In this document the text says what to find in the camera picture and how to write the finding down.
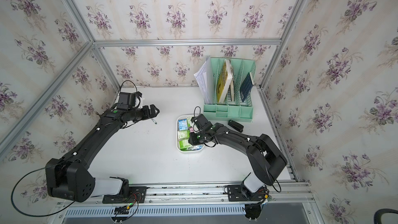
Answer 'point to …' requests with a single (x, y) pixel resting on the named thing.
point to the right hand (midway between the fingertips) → (191, 141)
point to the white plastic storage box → (179, 116)
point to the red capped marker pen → (155, 122)
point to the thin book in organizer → (232, 89)
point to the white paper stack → (203, 76)
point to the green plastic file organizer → (228, 110)
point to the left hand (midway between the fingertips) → (154, 112)
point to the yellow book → (225, 81)
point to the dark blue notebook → (246, 86)
